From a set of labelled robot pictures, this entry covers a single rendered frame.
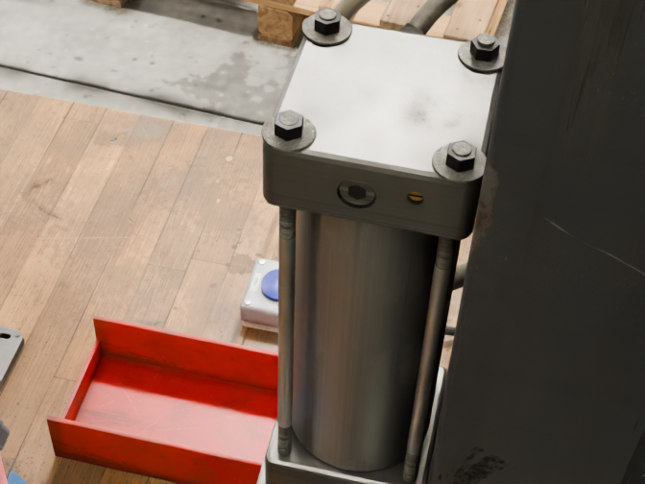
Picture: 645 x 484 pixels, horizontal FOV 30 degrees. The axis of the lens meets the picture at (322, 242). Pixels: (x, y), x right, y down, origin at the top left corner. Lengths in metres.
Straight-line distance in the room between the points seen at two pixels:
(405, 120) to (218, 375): 0.68
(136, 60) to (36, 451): 1.89
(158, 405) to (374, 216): 0.67
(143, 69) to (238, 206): 1.62
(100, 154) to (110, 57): 1.58
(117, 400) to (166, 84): 1.77
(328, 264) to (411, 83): 0.09
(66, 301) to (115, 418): 0.16
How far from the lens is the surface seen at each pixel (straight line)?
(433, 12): 0.57
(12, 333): 1.21
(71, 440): 1.10
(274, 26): 2.93
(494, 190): 0.45
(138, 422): 1.13
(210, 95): 2.82
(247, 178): 1.34
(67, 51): 2.98
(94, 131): 1.41
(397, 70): 0.52
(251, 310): 1.18
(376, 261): 0.53
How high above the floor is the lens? 1.84
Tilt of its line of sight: 48 degrees down
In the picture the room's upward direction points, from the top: 3 degrees clockwise
